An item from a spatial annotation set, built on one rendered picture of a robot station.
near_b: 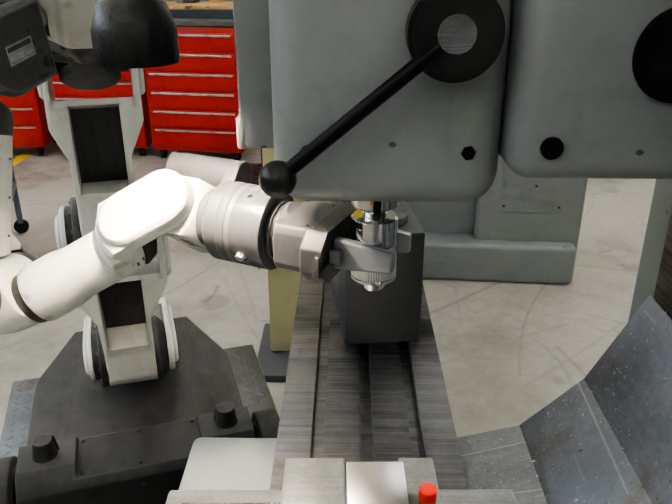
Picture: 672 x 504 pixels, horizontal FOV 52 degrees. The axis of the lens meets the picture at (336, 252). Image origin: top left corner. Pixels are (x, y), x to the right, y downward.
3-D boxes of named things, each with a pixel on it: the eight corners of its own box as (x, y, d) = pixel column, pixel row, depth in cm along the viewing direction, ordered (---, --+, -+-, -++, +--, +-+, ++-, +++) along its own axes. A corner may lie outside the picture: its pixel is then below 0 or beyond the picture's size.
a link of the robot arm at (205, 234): (215, 251, 70) (125, 233, 75) (258, 274, 80) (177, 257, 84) (245, 148, 72) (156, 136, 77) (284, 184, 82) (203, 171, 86)
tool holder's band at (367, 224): (398, 233, 67) (398, 223, 66) (349, 231, 67) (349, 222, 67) (398, 215, 71) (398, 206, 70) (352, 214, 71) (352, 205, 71)
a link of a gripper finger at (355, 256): (393, 276, 68) (335, 265, 70) (395, 246, 66) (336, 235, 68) (387, 283, 66) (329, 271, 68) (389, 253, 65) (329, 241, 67)
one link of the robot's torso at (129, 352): (88, 354, 163) (53, 190, 132) (175, 341, 168) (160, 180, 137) (90, 407, 152) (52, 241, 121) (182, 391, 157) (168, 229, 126)
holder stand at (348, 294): (344, 345, 108) (344, 227, 100) (330, 283, 128) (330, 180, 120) (419, 341, 109) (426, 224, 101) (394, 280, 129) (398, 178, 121)
